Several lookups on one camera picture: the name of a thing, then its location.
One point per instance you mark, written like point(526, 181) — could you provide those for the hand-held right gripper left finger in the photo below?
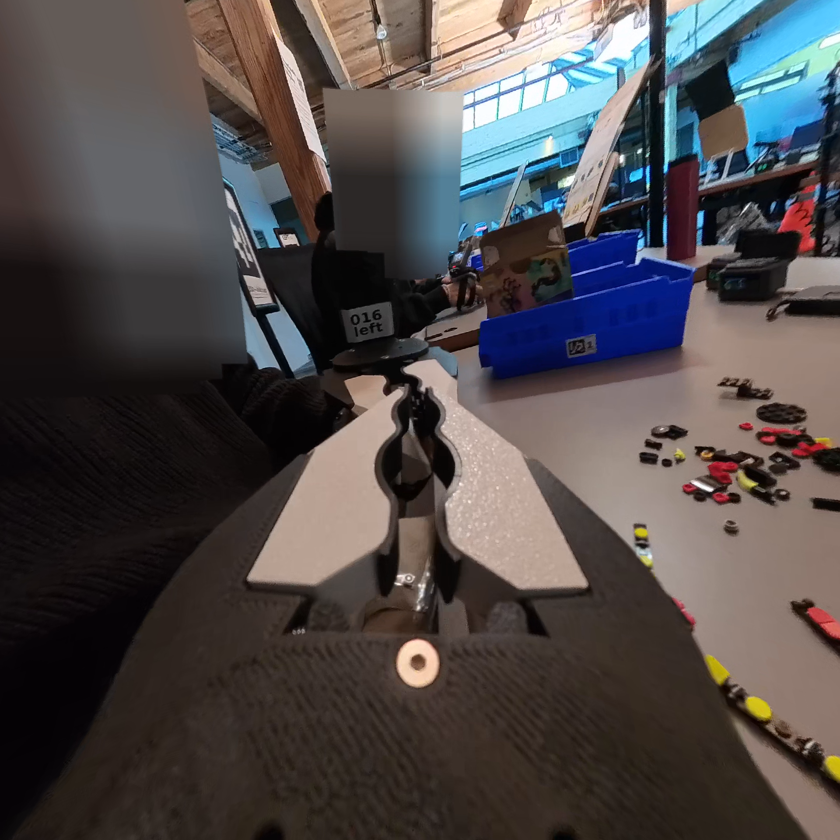
point(328, 525)

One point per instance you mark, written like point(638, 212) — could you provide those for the rounded cardboard board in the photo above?
point(722, 131)

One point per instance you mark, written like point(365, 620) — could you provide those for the dark red bottle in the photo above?
point(682, 210)

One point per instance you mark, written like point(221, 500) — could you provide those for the red and black lego strip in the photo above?
point(820, 617)

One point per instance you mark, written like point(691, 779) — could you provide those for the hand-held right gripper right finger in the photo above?
point(505, 518)

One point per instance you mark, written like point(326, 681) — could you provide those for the person's black sweater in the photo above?
point(98, 558)

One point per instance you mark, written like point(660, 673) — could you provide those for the printed cardboard box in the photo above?
point(525, 275)

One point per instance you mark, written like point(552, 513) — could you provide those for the rectangular black lego plate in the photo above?
point(745, 388)

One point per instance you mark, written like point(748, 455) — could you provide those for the wooden pillar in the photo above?
point(275, 111)

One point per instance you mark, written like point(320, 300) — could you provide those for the pile of lego pieces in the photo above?
point(722, 469)

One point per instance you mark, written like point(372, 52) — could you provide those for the person's left forearm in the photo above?
point(282, 407)

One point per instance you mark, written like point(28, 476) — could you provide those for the cardboard display board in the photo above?
point(610, 131)

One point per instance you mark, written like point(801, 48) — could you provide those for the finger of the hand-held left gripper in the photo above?
point(364, 390)
point(436, 371)

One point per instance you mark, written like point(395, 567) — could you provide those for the black hard case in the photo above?
point(768, 243)

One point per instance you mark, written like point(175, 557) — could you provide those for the round black lego plate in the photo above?
point(781, 413)

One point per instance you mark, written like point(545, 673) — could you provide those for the black framed sign stand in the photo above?
point(249, 262)

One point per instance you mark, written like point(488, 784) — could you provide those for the small black lego piece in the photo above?
point(418, 403)

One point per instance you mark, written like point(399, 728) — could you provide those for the lego spider model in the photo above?
point(758, 709)

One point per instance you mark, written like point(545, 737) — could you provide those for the blue plastic bin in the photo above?
point(610, 246)

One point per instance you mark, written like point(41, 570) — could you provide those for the black device with green light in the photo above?
point(748, 279)

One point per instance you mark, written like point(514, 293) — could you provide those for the blue bin with tag sticker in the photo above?
point(590, 321)

